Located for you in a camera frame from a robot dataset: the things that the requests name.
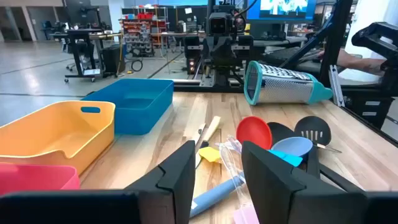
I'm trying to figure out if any black slotted serving spoon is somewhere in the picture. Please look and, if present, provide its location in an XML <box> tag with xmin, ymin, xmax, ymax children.
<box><xmin>294</xmin><ymin>116</ymin><xmax>332</xmax><ymax>180</ymax></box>

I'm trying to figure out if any black trash bin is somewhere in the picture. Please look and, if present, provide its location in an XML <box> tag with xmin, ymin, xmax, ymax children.
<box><xmin>101</xmin><ymin>45</ymin><xmax>126</xmax><ymax>75</ymax></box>

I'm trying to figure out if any silver aluminium extrusion piece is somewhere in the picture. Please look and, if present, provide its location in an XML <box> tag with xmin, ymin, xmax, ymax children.
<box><xmin>329</xmin><ymin>64</ymin><xmax>345</xmax><ymax>107</ymax></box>

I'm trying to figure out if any metal box grater teal trim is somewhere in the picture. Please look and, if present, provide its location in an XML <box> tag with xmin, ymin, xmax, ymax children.
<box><xmin>243</xmin><ymin>60</ymin><xmax>333</xmax><ymax>106</ymax></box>

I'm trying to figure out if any black storage box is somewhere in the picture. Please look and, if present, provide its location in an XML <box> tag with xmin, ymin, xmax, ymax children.
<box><xmin>341</xmin><ymin>88</ymin><xmax>396</xmax><ymax>128</ymax></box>

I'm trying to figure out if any butter knife cream handle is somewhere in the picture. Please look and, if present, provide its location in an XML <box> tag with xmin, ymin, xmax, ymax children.
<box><xmin>195</xmin><ymin>116</ymin><xmax>221</xmax><ymax>169</ymax></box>

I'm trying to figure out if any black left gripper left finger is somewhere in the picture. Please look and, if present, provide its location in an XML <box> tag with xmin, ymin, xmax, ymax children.
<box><xmin>124</xmin><ymin>139</ymin><xmax>196</xmax><ymax>224</ymax></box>

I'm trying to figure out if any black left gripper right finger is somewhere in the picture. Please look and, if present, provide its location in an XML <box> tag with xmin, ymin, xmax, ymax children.
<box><xmin>241</xmin><ymin>141</ymin><xmax>368</xmax><ymax>224</ymax></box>

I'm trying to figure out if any blue spatula clear handle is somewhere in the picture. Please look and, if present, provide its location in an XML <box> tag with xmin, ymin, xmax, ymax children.
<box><xmin>267</xmin><ymin>149</ymin><xmax>303</xmax><ymax>167</ymax></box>

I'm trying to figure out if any pink spatula clear handle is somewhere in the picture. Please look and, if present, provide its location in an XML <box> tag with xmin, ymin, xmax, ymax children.
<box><xmin>218</xmin><ymin>143</ymin><xmax>261</xmax><ymax>224</ymax></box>

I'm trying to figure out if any pink plastic bin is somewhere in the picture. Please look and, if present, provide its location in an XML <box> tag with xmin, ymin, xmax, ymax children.
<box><xmin>0</xmin><ymin>163</ymin><xmax>81</xmax><ymax>196</ymax></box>

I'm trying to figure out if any black rolling work table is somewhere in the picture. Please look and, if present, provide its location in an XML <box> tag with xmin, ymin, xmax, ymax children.
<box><xmin>51</xmin><ymin>28</ymin><xmax>124</xmax><ymax>83</ymax></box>

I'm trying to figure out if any blue plastic bin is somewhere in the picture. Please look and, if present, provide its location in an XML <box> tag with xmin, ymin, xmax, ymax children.
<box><xmin>80</xmin><ymin>78</ymin><xmax>174</xmax><ymax>136</ymax></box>

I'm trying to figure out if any yellow plastic bin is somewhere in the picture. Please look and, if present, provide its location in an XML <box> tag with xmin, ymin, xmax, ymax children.
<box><xmin>0</xmin><ymin>100</ymin><xmax>116</xmax><ymax>175</ymax></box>

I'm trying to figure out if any shelf with red bins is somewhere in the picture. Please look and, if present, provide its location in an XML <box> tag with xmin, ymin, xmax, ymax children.
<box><xmin>121</xmin><ymin>12</ymin><xmax>169</xmax><ymax>58</ymax></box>

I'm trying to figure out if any person's right forearm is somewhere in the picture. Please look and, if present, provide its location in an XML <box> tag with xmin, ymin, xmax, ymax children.
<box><xmin>337</xmin><ymin>49</ymin><xmax>388</xmax><ymax>77</ymax></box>

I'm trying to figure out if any red silicone spoon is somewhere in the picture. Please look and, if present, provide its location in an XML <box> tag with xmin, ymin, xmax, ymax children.
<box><xmin>235</xmin><ymin>116</ymin><xmax>273</xmax><ymax>151</ymax></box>

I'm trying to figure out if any computer monitor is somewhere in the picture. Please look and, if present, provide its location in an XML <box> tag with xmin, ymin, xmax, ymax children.
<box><xmin>247</xmin><ymin>0</ymin><xmax>317</xmax><ymax>23</ymax></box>

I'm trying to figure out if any butter knife white handle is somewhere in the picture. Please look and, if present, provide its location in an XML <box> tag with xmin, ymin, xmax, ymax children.
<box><xmin>189</xmin><ymin>123</ymin><xmax>206</xmax><ymax>146</ymax></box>

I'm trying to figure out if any yellow spatula clear handle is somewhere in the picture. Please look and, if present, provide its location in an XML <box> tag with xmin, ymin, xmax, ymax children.
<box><xmin>198</xmin><ymin>146</ymin><xmax>223</xmax><ymax>164</ymax></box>

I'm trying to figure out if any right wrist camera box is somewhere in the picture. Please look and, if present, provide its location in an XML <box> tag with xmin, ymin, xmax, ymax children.
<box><xmin>208</xmin><ymin>12</ymin><xmax>234</xmax><ymax>37</ymax></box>

